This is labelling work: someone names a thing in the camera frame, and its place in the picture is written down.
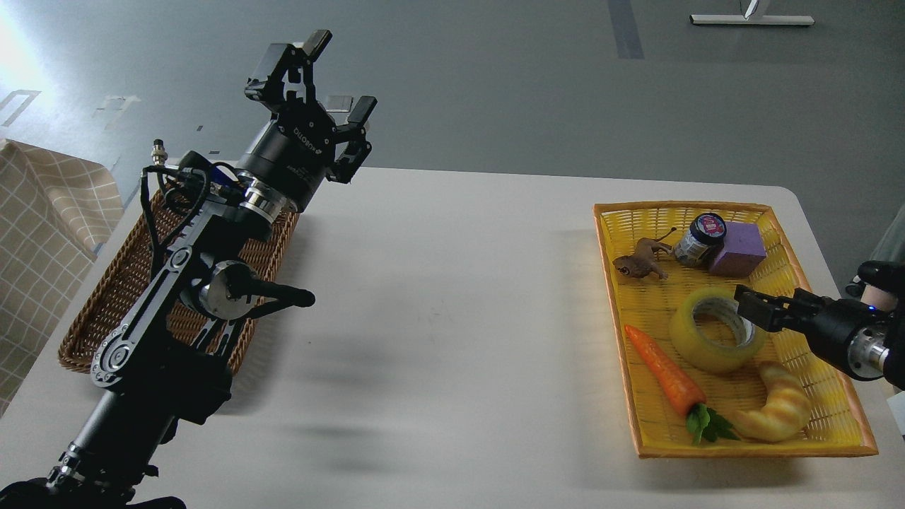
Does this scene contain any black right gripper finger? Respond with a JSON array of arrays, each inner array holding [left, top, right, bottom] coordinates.
[[733, 284, 800, 333]]

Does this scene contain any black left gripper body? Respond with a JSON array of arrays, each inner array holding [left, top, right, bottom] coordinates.
[[236, 99, 348, 213]]

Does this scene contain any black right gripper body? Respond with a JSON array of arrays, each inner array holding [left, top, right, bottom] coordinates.
[[783, 288, 888, 381]]

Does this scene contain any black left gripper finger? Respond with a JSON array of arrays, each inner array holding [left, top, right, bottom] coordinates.
[[245, 30, 332, 120], [326, 95, 378, 184]]

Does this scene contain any yellow tape roll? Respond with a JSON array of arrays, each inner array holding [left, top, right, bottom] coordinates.
[[669, 288, 767, 375]]

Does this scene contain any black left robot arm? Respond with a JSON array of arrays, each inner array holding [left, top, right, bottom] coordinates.
[[2, 30, 378, 508]]

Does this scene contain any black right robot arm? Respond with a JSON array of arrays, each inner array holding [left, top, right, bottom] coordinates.
[[733, 260, 903, 389]]

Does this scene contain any purple block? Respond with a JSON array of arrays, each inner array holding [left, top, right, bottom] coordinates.
[[708, 221, 766, 279]]

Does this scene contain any toy croissant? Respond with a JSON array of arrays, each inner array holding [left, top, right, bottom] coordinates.
[[728, 361, 812, 443]]

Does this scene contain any person in grey clothes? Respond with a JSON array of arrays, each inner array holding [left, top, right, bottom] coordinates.
[[867, 204, 905, 263]]

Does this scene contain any small dark jar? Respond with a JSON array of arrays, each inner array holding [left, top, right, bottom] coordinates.
[[673, 212, 727, 267]]

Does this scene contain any yellow plastic basket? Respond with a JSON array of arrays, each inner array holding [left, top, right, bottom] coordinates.
[[592, 201, 878, 458]]

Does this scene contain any orange toy carrot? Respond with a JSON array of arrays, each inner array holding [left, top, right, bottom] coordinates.
[[623, 324, 707, 418]]

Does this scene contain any brown toy frog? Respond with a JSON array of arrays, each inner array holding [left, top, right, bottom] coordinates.
[[613, 228, 676, 281]]

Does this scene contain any brown wicker basket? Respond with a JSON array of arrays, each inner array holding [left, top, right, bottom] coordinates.
[[57, 189, 298, 375]]

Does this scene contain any beige checkered cloth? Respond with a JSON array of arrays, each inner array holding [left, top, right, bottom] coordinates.
[[1, 139, 123, 411]]

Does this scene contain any white stand base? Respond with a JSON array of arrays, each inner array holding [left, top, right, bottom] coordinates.
[[689, 1, 815, 27]]

